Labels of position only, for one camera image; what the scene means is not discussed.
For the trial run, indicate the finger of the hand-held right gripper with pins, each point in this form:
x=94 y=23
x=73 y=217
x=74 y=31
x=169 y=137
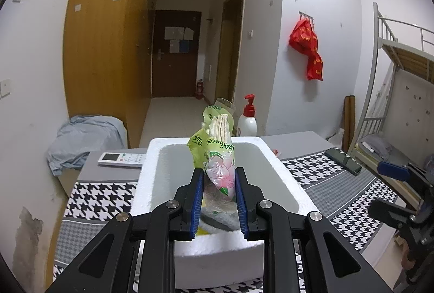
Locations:
x=390 y=210
x=393 y=171

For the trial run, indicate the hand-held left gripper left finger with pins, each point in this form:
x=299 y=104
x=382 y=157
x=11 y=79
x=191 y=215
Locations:
x=197 y=204

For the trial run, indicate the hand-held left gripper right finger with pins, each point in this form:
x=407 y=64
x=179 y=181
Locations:
x=241 y=208

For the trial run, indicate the grey knit cloth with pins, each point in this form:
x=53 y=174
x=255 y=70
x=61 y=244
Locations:
x=220 y=221

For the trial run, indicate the green floral tissue packet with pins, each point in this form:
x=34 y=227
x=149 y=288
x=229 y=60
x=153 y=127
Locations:
x=220 y=174

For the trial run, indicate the white foam box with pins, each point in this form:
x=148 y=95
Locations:
x=278 y=177

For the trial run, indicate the dark grey garment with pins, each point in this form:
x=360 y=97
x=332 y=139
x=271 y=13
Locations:
x=376 y=145

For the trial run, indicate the black smartphone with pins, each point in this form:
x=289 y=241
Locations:
x=344 y=160

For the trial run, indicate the grey houndstooth tablecloth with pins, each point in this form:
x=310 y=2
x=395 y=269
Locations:
x=339 y=191

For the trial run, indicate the red snack packet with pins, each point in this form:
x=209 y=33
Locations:
x=275 y=152

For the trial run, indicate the leaning wooden planks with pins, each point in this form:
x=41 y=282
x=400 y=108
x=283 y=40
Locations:
x=349 y=116

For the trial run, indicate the white pump bottle red nozzle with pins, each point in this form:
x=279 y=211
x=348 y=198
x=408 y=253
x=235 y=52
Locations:
x=247 y=123

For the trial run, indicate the white remote control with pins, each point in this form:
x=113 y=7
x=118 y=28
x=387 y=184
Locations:
x=122 y=159

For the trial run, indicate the metal bunk bed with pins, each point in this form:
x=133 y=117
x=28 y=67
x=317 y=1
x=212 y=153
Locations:
x=407 y=59

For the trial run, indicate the red fire extinguisher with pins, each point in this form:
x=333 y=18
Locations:
x=199 y=90

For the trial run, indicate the red plastic bag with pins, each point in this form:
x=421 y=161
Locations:
x=303 y=37
x=315 y=67

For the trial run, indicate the light grey-blue garment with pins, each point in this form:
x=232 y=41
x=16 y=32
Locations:
x=84 y=140

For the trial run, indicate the dark brown entrance door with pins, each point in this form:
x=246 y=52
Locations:
x=176 y=76

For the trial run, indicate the light wooden side door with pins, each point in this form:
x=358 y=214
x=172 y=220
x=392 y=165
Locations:
x=232 y=52

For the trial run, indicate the blue door notice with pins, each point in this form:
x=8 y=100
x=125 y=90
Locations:
x=183 y=45

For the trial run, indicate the small white door notice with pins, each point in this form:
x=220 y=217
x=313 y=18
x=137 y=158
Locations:
x=189 y=33
x=174 y=46

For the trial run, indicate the wide white door notice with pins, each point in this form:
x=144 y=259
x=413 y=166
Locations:
x=174 y=33

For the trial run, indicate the wooden wardrobe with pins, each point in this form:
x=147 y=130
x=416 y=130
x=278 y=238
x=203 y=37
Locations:
x=101 y=59

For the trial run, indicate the metal wall hook rack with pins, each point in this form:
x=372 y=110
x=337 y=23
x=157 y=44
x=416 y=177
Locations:
x=307 y=15

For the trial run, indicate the white wall socket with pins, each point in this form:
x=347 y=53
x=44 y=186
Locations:
x=5 y=88

